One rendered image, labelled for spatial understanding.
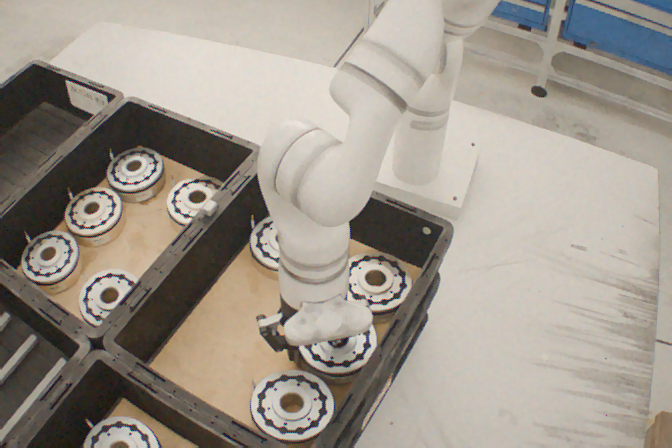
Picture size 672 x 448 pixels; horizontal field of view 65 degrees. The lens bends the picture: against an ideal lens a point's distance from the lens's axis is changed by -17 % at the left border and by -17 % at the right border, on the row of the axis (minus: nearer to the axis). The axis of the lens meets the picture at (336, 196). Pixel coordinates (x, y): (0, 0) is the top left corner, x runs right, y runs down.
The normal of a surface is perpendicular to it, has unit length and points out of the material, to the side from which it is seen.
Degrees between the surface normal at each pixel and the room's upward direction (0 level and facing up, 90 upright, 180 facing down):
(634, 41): 90
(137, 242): 0
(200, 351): 0
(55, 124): 0
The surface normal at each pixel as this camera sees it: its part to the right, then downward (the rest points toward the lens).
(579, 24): -0.37, 0.66
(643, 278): 0.04, -0.69
